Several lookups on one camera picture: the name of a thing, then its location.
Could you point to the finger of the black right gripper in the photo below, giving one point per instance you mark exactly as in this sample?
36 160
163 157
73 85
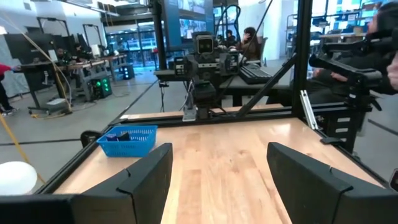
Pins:
180 66
231 63

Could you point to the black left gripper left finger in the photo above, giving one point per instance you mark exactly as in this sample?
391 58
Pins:
109 202

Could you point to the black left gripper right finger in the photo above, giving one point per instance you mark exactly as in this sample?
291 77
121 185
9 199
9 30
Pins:
326 199

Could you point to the black rectangular block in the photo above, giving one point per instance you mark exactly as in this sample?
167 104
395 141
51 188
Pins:
124 137

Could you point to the person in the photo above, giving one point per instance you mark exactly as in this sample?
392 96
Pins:
62 54
79 51
3 93
230 39
384 21
248 46

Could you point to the black keyboard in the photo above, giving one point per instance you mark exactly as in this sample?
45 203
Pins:
255 74

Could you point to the dark grey desk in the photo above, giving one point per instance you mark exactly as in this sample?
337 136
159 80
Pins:
236 90

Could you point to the computer tower blue lights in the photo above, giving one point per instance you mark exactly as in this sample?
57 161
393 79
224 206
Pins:
128 71

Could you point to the blue plastic mesh basket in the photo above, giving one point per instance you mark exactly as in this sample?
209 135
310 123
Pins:
136 146

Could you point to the black mounting block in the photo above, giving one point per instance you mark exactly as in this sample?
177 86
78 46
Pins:
340 130

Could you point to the computer tower green lights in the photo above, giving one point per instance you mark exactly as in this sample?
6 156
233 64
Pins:
101 88

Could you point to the white light bulb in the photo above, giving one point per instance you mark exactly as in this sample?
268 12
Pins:
15 179

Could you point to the wooden workshop desk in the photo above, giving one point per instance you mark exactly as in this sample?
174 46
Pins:
77 65

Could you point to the person's hand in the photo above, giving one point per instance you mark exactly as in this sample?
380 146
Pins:
393 71

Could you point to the dark partition panel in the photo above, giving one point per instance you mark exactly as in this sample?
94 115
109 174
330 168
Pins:
28 46

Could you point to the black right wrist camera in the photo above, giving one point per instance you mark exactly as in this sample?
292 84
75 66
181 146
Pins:
205 45

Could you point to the large wall display screen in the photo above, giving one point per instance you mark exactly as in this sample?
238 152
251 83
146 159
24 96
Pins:
186 28

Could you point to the black metal table frame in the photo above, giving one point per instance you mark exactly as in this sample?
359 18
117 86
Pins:
301 62

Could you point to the silver metal bracket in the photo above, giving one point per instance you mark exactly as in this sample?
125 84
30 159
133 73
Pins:
308 109

